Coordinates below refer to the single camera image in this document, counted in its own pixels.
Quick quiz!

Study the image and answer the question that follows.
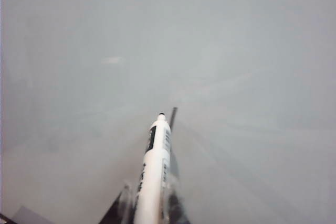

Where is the white glass whiteboard black frame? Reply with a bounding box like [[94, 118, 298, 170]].
[[0, 0, 336, 224]]

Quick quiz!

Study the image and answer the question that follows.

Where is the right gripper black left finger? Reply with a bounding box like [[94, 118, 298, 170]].
[[100, 179, 138, 224]]

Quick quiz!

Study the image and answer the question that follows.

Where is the white whiteboard marker pen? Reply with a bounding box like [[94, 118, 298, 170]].
[[132, 113, 174, 224]]

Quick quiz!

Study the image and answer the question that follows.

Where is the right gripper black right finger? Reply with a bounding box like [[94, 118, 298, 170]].
[[159, 174, 192, 224]]

